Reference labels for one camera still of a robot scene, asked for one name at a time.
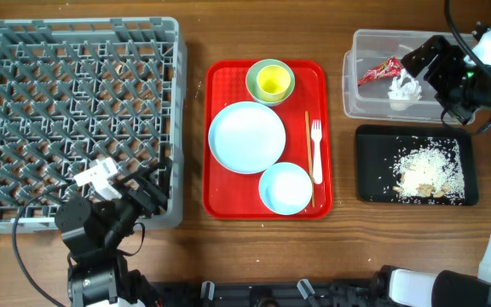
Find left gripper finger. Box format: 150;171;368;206
159;158;173;205
113;165;159;188

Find white napkin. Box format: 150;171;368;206
388;69;422;111

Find red snack wrapper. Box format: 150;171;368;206
357;56;404;86

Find light blue bowl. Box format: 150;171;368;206
258;162;313;216

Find green bowl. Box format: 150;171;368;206
245;59;295;107

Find yellow cup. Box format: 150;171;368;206
257;65;292;102

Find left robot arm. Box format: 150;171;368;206
55;158;172;306

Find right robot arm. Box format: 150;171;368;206
367;9;491;306

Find black waste tray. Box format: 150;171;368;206
355;125;479;206

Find grey dishwasher rack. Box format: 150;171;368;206
0;17;188;234

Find light blue plate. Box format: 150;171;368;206
208;101;286;175

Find rice and food scraps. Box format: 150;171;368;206
382;136;465;206

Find clear plastic bin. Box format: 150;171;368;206
342;29;442;124

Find wooden chopstick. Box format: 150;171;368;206
304;111;315;208

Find white plastic fork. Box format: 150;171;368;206
310;119;323;184

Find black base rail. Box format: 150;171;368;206
152;280;389;307

